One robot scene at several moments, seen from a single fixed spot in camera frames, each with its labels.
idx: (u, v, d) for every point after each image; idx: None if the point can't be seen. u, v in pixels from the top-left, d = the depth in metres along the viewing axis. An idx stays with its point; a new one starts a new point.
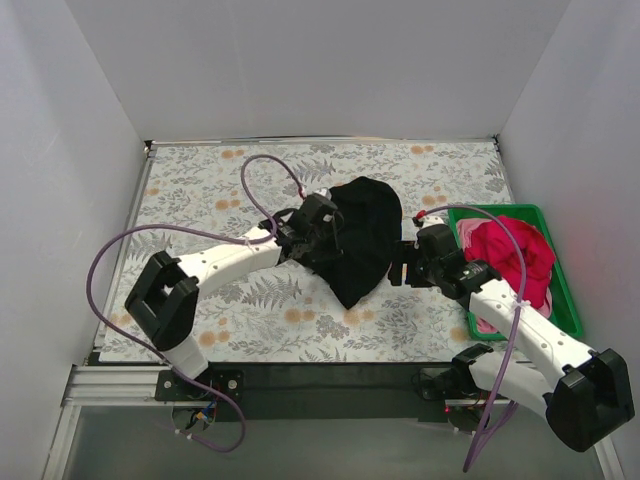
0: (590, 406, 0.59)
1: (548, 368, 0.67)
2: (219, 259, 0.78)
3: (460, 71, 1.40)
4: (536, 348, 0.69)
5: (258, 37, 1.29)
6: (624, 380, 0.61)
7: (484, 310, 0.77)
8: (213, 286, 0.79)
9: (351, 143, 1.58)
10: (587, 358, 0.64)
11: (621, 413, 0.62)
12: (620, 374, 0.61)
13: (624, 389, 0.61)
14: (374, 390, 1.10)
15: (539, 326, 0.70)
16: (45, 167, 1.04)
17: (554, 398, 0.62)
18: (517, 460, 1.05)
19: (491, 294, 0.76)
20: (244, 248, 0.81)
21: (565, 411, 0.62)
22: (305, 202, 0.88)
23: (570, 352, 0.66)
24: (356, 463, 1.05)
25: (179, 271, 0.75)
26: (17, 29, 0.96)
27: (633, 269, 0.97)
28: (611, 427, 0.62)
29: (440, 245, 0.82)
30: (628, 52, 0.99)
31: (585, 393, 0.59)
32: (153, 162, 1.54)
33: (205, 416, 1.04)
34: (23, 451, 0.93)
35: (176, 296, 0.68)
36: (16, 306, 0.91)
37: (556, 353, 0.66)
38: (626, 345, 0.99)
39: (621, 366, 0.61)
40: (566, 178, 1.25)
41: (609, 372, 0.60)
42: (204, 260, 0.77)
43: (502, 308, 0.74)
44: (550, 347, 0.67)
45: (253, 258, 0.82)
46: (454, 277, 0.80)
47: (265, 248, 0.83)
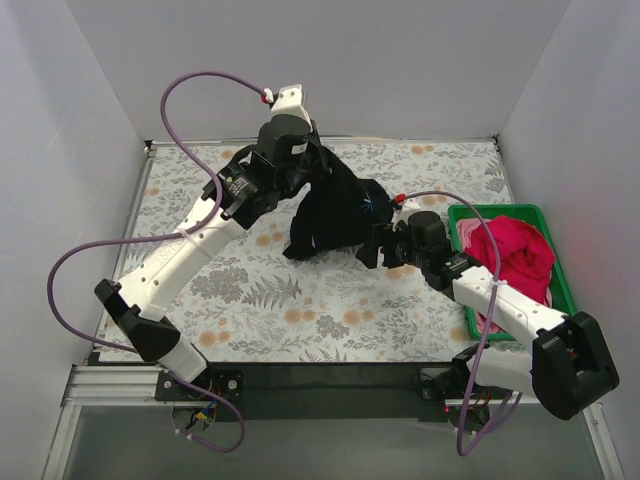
0: (569, 368, 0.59)
1: (525, 334, 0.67)
2: (158, 271, 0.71)
3: (461, 71, 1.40)
4: (512, 318, 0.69)
5: (259, 37, 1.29)
6: (601, 343, 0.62)
7: (467, 296, 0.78)
8: (169, 296, 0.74)
9: (351, 143, 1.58)
10: (561, 321, 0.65)
11: (607, 379, 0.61)
12: (594, 336, 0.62)
13: (602, 351, 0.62)
14: (373, 390, 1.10)
15: (515, 299, 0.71)
16: (46, 167, 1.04)
17: (537, 368, 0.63)
18: (518, 461, 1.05)
19: (471, 278, 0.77)
20: (185, 245, 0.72)
21: (546, 377, 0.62)
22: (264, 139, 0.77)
23: (544, 317, 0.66)
24: (357, 465, 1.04)
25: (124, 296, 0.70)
26: (17, 27, 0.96)
27: (633, 268, 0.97)
28: (597, 394, 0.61)
29: (430, 237, 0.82)
30: (628, 52, 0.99)
31: (560, 353, 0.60)
32: (153, 162, 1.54)
33: (205, 416, 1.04)
34: (23, 451, 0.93)
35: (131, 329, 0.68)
36: (16, 307, 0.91)
37: (530, 320, 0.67)
38: (626, 345, 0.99)
39: (594, 327, 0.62)
40: (566, 178, 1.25)
41: (584, 333, 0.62)
42: (143, 278, 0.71)
43: (481, 290, 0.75)
44: (526, 315, 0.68)
45: (199, 249, 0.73)
46: (439, 269, 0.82)
47: (209, 232, 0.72)
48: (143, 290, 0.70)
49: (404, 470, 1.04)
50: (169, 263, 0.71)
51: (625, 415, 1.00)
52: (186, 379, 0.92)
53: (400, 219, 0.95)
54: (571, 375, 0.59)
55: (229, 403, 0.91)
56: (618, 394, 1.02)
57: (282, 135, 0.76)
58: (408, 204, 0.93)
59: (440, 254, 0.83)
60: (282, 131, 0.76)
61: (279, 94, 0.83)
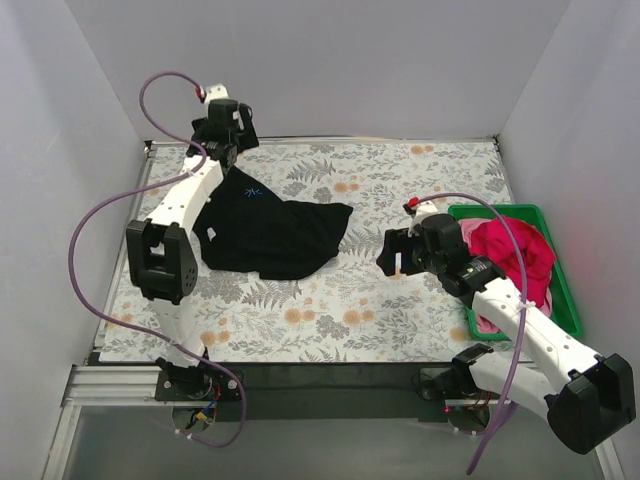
0: (595, 412, 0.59)
1: (552, 371, 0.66)
2: (180, 200, 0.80)
3: (461, 71, 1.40)
4: (540, 350, 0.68)
5: (259, 38, 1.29)
6: (629, 385, 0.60)
7: (486, 310, 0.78)
8: (190, 223, 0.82)
9: (351, 143, 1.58)
10: (593, 364, 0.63)
11: (623, 417, 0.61)
12: (625, 380, 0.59)
13: (628, 393, 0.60)
14: (373, 390, 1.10)
15: (545, 329, 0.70)
16: (44, 168, 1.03)
17: (560, 404, 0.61)
18: (518, 462, 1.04)
19: (495, 294, 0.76)
20: (191, 180, 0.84)
21: (567, 413, 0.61)
22: (210, 111, 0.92)
23: (576, 357, 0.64)
24: (356, 463, 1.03)
25: (157, 226, 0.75)
26: (16, 24, 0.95)
27: (633, 269, 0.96)
28: (611, 430, 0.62)
29: (445, 240, 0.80)
30: (628, 53, 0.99)
31: (592, 400, 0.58)
32: (153, 162, 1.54)
33: (205, 415, 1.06)
34: (23, 451, 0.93)
35: (174, 244, 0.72)
36: (17, 309, 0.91)
37: (560, 358, 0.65)
38: (627, 346, 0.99)
39: (627, 372, 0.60)
40: (566, 178, 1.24)
41: (616, 378, 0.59)
42: (169, 207, 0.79)
43: (507, 310, 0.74)
44: (555, 351, 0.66)
45: (204, 183, 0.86)
46: (458, 276, 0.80)
47: (209, 170, 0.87)
48: (174, 213, 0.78)
49: (404, 470, 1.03)
50: (186, 195, 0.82)
51: None
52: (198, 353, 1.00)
53: (415, 224, 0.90)
54: (594, 418, 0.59)
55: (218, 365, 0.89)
56: None
57: (223, 104, 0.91)
58: (421, 207, 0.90)
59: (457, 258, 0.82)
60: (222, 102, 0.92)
61: (207, 92, 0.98)
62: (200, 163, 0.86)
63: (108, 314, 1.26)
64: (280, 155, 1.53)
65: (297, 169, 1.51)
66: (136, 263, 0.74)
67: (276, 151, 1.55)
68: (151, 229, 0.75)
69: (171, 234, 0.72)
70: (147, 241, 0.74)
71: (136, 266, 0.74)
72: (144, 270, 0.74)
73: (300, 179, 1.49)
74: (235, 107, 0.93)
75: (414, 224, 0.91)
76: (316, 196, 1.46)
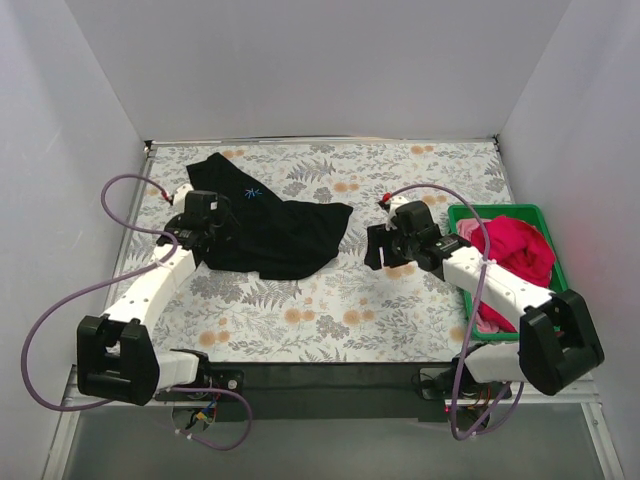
0: (554, 341, 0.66)
1: (513, 311, 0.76)
2: (144, 292, 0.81)
3: (461, 71, 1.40)
4: (501, 295, 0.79)
5: (259, 38, 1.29)
6: (586, 319, 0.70)
7: (458, 277, 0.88)
8: (152, 317, 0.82)
9: (351, 143, 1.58)
10: (547, 298, 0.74)
11: (589, 353, 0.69)
12: (579, 311, 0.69)
13: (585, 327, 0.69)
14: (373, 389, 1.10)
15: (502, 278, 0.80)
16: (45, 168, 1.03)
17: (524, 344, 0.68)
18: (518, 462, 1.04)
19: (461, 260, 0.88)
20: (159, 271, 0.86)
21: (531, 352, 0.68)
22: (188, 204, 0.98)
23: (531, 294, 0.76)
24: (356, 464, 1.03)
25: (114, 323, 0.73)
26: (16, 24, 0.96)
27: (634, 269, 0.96)
28: (580, 368, 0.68)
29: (416, 220, 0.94)
30: (628, 52, 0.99)
31: (547, 328, 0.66)
32: (153, 162, 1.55)
33: (205, 415, 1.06)
34: (23, 451, 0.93)
35: (131, 343, 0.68)
36: (17, 308, 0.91)
37: (517, 298, 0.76)
38: (628, 346, 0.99)
39: (580, 305, 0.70)
40: (567, 178, 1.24)
41: (570, 309, 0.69)
42: (131, 302, 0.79)
43: (470, 269, 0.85)
44: (513, 293, 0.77)
45: (172, 273, 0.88)
46: (429, 250, 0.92)
47: (179, 259, 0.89)
48: (135, 307, 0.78)
49: (404, 470, 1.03)
50: (151, 286, 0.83)
51: (626, 414, 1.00)
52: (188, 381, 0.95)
53: (391, 218, 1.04)
54: (555, 348, 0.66)
55: (234, 394, 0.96)
56: (619, 394, 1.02)
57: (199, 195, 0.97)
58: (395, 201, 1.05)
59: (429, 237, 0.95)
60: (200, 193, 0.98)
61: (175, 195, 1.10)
62: (170, 252, 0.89)
63: None
64: (280, 155, 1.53)
65: (297, 169, 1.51)
66: (85, 368, 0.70)
67: (276, 150, 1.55)
68: (108, 325, 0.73)
69: (128, 333, 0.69)
70: (101, 342, 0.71)
71: (86, 370, 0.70)
72: (93, 374, 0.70)
73: (300, 179, 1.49)
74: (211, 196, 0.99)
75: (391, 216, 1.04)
76: (316, 196, 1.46)
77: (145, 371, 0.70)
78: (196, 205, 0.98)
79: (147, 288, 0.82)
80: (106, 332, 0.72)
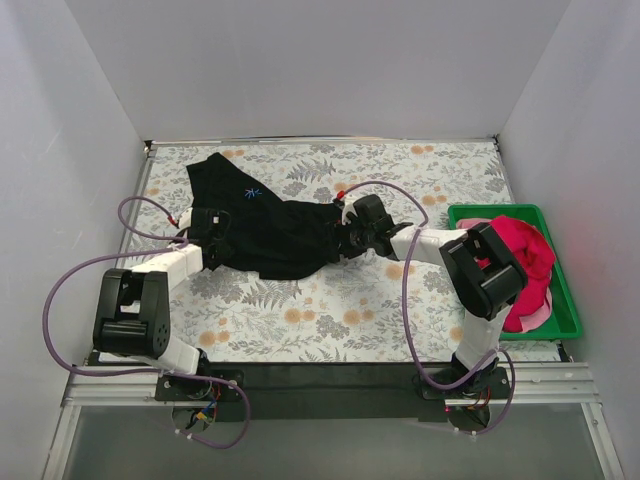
0: (471, 264, 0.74)
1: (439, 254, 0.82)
2: (163, 261, 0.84)
3: (461, 71, 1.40)
4: (429, 244, 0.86)
5: (259, 38, 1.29)
6: (498, 242, 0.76)
7: (406, 252, 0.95)
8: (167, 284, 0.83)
9: (351, 143, 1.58)
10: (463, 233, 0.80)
11: (511, 272, 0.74)
12: (492, 237, 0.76)
13: (502, 250, 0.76)
14: (373, 390, 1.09)
15: (431, 232, 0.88)
16: (45, 167, 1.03)
17: (453, 274, 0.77)
18: (519, 461, 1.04)
19: (402, 234, 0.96)
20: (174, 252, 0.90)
21: (459, 279, 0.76)
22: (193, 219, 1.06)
23: (450, 234, 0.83)
24: (357, 464, 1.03)
25: (135, 276, 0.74)
26: (16, 23, 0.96)
27: (633, 268, 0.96)
28: (507, 286, 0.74)
29: (372, 212, 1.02)
30: (628, 51, 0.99)
31: (462, 254, 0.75)
32: (153, 162, 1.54)
33: (205, 415, 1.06)
34: (23, 451, 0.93)
35: (152, 287, 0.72)
36: (17, 308, 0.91)
37: (440, 238, 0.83)
38: (627, 345, 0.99)
39: (491, 231, 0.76)
40: (566, 178, 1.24)
41: (483, 236, 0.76)
42: (151, 264, 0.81)
43: (409, 237, 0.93)
44: (437, 238, 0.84)
45: (186, 259, 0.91)
46: (383, 238, 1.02)
47: (192, 249, 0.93)
48: (155, 267, 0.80)
49: (405, 470, 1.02)
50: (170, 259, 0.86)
51: (626, 413, 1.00)
52: (190, 372, 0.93)
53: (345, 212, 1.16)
54: (473, 269, 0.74)
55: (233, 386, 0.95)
56: (619, 393, 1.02)
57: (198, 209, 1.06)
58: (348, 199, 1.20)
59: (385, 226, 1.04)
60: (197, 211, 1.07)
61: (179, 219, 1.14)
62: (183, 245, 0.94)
63: None
64: (280, 156, 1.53)
65: (297, 169, 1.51)
66: (103, 316, 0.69)
67: (276, 150, 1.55)
68: (130, 278, 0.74)
69: (150, 277, 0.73)
70: (122, 295, 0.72)
71: (102, 317, 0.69)
72: (109, 323, 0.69)
73: (300, 179, 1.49)
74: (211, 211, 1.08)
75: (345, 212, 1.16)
76: (316, 196, 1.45)
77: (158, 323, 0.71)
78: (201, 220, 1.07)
79: (165, 259, 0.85)
80: (126, 287, 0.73)
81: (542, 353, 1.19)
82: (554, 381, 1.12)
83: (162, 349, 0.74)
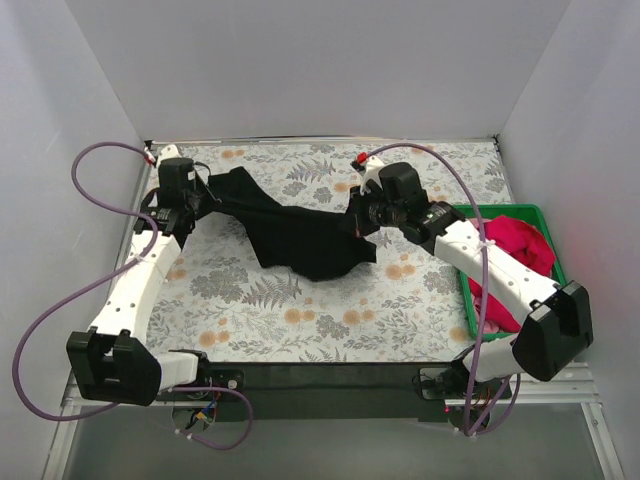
0: (555, 335, 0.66)
1: (516, 303, 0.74)
2: (130, 297, 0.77)
3: (461, 71, 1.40)
4: (504, 286, 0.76)
5: (259, 38, 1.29)
6: (585, 310, 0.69)
7: (454, 256, 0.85)
8: (143, 319, 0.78)
9: (351, 143, 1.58)
10: (552, 290, 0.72)
11: (582, 342, 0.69)
12: (581, 303, 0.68)
13: (585, 319, 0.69)
14: (373, 389, 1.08)
15: (507, 267, 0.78)
16: (44, 167, 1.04)
17: (524, 336, 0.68)
18: (518, 461, 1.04)
19: (457, 238, 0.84)
20: (142, 266, 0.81)
21: (532, 343, 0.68)
22: (161, 176, 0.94)
23: (536, 286, 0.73)
24: (357, 464, 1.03)
25: (105, 336, 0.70)
26: (16, 24, 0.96)
27: (633, 269, 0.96)
28: (573, 355, 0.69)
29: (404, 188, 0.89)
30: (628, 51, 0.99)
31: (550, 324, 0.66)
32: (153, 162, 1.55)
33: (205, 415, 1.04)
34: (23, 451, 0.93)
35: (126, 359, 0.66)
36: (17, 309, 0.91)
37: (523, 290, 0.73)
38: (627, 346, 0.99)
39: (583, 297, 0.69)
40: (566, 179, 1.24)
41: (573, 302, 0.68)
42: (117, 309, 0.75)
43: (469, 252, 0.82)
44: (517, 284, 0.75)
45: (157, 266, 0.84)
46: (419, 222, 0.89)
47: (160, 250, 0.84)
48: (125, 317, 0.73)
49: (405, 470, 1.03)
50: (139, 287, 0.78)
51: (626, 414, 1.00)
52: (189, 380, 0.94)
53: (366, 178, 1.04)
54: (556, 340, 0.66)
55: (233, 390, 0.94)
56: (619, 394, 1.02)
57: (167, 165, 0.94)
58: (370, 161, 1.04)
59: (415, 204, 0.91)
60: (166, 169, 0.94)
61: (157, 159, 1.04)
62: (150, 244, 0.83)
63: None
64: (280, 156, 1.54)
65: (297, 169, 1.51)
66: (84, 383, 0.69)
67: (276, 151, 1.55)
68: (99, 339, 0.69)
69: (120, 349, 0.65)
70: (96, 352, 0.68)
71: (85, 383, 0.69)
72: (95, 387, 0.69)
73: (300, 179, 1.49)
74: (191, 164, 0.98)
75: (365, 179, 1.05)
76: (316, 196, 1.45)
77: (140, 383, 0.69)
78: (171, 178, 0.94)
79: (133, 293, 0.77)
80: (98, 344, 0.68)
81: None
82: (553, 381, 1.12)
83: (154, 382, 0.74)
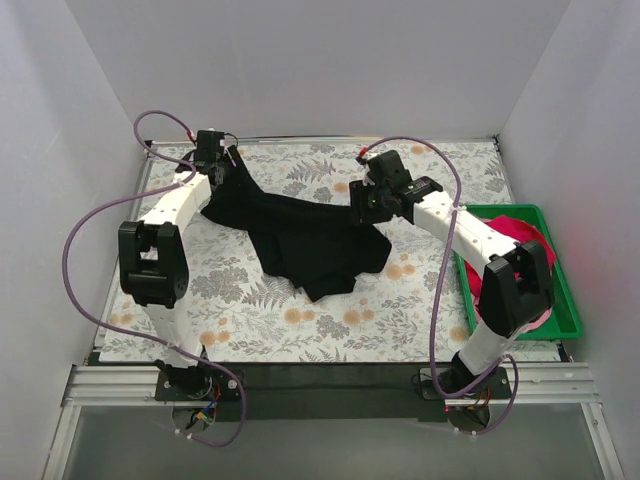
0: (514, 288, 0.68)
1: (479, 259, 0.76)
2: (173, 204, 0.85)
3: (460, 71, 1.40)
4: (469, 244, 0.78)
5: (258, 38, 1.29)
6: (544, 266, 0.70)
7: (429, 221, 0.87)
8: (180, 229, 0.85)
9: (351, 143, 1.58)
10: (512, 248, 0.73)
11: (542, 299, 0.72)
12: (540, 259, 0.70)
13: (543, 275, 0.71)
14: (374, 390, 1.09)
15: (473, 226, 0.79)
16: (44, 167, 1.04)
17: (485, 289, 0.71)
18: (518, 460, 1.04)
19: (431, 204, 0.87)
20: (182, 188, 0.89)
21: (492, 296, 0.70)
22: (199, 137, 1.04)
23: (497, 244, 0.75)
24: (357, 464, 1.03)
25: (149, 227, 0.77)
26: (16, 25, 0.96)
27: (632, 268, 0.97)
28: (533, 311, 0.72)
29: (387, 166, 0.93)
30: (628, 50, 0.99)
31: (507, 274, 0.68)
32: (153, 162, 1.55)
33: (205, 415, 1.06)
34: (23, 451, 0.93)
35: (167, 241, 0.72)
36: (16, 309, 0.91)
37: (485, 246, 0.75)
38: (627, 346, 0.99)
39: (542, 253, 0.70)
40: (566, 178, 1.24)
41: (532, 258, 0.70)
42: (161, 211, 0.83)
43: (441, 216, 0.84)
44: (480, 242, 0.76)
45: (194, 193, 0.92)
46: (400, 194, 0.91)
47: (198, 181, 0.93)
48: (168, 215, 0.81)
49: (405, 469, 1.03)
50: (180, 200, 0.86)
51: (626, 413, 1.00)
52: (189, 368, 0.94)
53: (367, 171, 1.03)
54: (514, 293, 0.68)
55: (221, 367, 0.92)
56: (619, 393, 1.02)
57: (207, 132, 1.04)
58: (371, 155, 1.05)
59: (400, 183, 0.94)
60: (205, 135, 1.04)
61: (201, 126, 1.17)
62: (191, 176, 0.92)
63: (108, 314, 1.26)
64: (280, 156, 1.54)
65: (297, 169, 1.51)
66: (126, 266, 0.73)
67: (276, 151, 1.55)
68: (143, 230, 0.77)
69: (163, 232, 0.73)
70: (139, 244, 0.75)
71: (127, 268, 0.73)
72: (134, 273, 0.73)
73: (300, 179, 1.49)
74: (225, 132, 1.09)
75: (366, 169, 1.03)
76: (316, 196, 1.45)
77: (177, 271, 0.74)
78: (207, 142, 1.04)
79: (175, 202, 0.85)
80: (141, 237, 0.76)
81: (542, 353, 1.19)
82: (554, 381, 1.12)
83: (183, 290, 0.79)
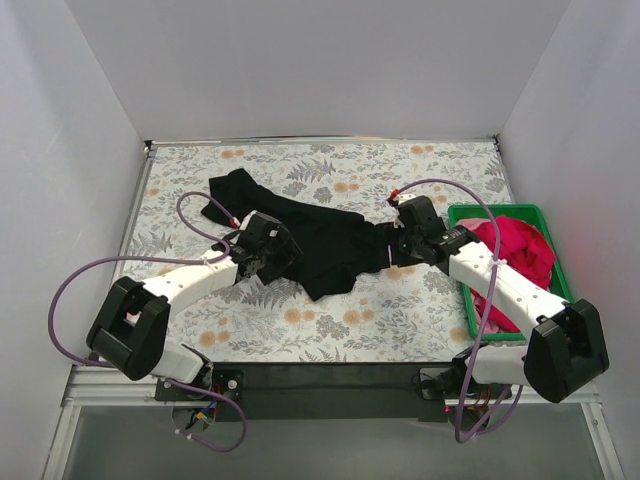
0: (565, 353, 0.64)
1: (524, 319, 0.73)
2: (182, 279, 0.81)
3: (461, 72, 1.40)
4: (511, 301, 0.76)
5: (258, 38, 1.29)
6: (597, 329, 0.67)
7: (463, 271, 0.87)
8: (178, 306, 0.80)
9: (351, 143, 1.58)
10: (560, 309, 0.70)
11: (595, 363, 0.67)
12: (591, 322, 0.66)
13: (596, 338, 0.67)
14: (373, 389, 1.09)
15: (515, 283, 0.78)
16: (44, 167, 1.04)
17: (534, 355, 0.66)
18: (518, 461, 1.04)
19: (468, 257, 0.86)
20: (203, 267, 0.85)
21: (541, 362, 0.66)
22: (251, 222, 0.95)
23: (544, 303, 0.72)
24: (357, 463, 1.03)
25: (145, 291, 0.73)
26: (16, 26, 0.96)
27: (632, 269, 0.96)
28: (585, 377, 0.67)
29: (418, 213, 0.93)
30: (628, 51, 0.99)
31: (559, 340, 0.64)
32: (153, 162, 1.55)
33: (205, 415, 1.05)
34: (23, 452, 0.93)
35: (148, 316, 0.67)
36: (17, 309, 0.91)
37: (530, 306, 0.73)
38: (626, 347, 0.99)
39: (593, 314, 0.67)
40: (566, 178, 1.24)
41: (583, 320, 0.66)
42: (167, 281, 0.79)
43: (479, 269, 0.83)
44: (525, 300, 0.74)
45: (213, 276, 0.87)
46: (434, 244, 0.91)
47: (222, 268, 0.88)
48: (170, 290, 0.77)
49: (404, 469, 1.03)
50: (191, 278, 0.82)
51: (627, 414, 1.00)
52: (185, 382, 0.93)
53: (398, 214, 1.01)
54: (565, 357, 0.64)
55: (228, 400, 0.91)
56: (620, 395, 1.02)
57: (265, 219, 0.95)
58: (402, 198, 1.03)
59: (433, 231, 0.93)
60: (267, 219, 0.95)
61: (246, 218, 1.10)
62: (219, 257, 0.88)
63: None
64: (280, 156, 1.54)
65: (297, 169, 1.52)
66: (100, 323, 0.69)
67: (276, 150, 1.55)
68: (139, 291, 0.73)
69: (152, 305, 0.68)
70: (129, 303, 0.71)
71: (100, 324, 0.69)
72: (104, 332, 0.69)
73: (300, 179, 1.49)
74: (279, 225, 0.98)
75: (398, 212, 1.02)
76: (316, 196, 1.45)
77: (148, 348, 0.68)
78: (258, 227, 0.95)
79: (185, 278, 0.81)
80: (135, 298, 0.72)
81: None
82: None
83: (149, 369, 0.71)
